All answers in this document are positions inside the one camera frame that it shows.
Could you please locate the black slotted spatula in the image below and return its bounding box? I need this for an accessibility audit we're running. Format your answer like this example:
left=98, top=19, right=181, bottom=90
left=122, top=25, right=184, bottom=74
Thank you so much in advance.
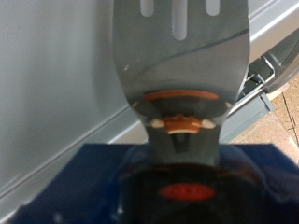
left=111, top=0, right=265, bottom=224

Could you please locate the silver toaster oven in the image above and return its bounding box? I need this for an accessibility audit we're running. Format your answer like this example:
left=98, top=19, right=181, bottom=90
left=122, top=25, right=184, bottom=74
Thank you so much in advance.
left=0, top=0, right=299, bottom=216

